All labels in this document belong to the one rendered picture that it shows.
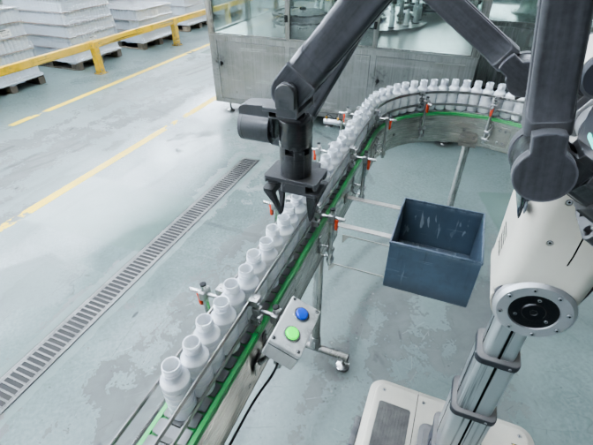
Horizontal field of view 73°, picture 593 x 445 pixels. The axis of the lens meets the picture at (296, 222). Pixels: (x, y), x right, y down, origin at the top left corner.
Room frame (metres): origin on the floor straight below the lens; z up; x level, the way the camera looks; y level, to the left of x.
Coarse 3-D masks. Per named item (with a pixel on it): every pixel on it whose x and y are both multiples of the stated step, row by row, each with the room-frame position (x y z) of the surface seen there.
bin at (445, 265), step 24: (408, 216) 1.38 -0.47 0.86; (432, 216) 1.35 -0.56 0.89; (456, 216) 1.31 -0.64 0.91; (480, 216) 1.28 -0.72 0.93; (408, 240) 1.37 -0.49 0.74; (432, 240) 1.34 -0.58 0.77; (456, 240) 1.30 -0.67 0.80; (480, 240) 1.15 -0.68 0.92; (336, 264) 1.23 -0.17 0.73; (408, 264) 1.08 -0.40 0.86; (432, 264) 1.05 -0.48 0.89; (456, 264) 1.02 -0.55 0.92; (480, 264) 0.99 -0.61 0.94; (408, 288) 1.07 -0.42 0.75; (432, 288) 1.04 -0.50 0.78; (456, 288) 1.01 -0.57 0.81
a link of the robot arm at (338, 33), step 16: (352, 0) 0.59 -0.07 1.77; (368, 0) 0.59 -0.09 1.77; (384, 0) 0.58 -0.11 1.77; (336, 16) 0.60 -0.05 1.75; (352, 16) 0.59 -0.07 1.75; (368, 16) 0.59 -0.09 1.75; (320, 32) 0.61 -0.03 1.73; (336, 32) 0.60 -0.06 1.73; (352, 32) 0.59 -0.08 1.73; (304, 48) 0.61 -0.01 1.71; (320, 48) 0.61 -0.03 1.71; (336, 48) 0.60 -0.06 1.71; (288, 64) 0.62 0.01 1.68; (304, 64) 0.61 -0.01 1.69; (320, 64) 0.60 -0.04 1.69; (336, 64) 0.61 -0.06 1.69; (288, 80) 0.62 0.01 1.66; (304, 80) 0.61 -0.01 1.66; (320, 80) 0.60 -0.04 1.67; (272, 96) 0.63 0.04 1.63; (304, 96) 0.61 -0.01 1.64
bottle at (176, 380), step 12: (168, 360) 0.48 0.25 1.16; (168, 372) 0.45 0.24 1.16; (180, 372) 0.46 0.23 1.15; (168, 384) 0.44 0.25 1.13; (180, 384) 0.45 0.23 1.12; (168, 396) 0.44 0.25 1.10; (180, 396) 0.44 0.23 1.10; (192, 396) 0.46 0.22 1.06; (192, 408) 0.45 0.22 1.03; (180, 420) 0.44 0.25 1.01
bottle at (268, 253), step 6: (264, 240) 0.86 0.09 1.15; (270, 240) 0.86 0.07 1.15; (264, 246) 0.83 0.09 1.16; (270, 246) 0.83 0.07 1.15; (264, 252) 0.83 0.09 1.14; (270, 252) 0.83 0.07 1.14; (276, 252) 0.85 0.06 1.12; (264, 258) 0.82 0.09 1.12; (270, 258) 0.82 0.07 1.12; (270, 264) 0.82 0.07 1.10; (276, 264) 0.83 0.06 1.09; (276, 270) 0.83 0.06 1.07; (270, 276) 0.82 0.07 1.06; (276, 276) 0.83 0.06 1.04; (270, 282) 0.82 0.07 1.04
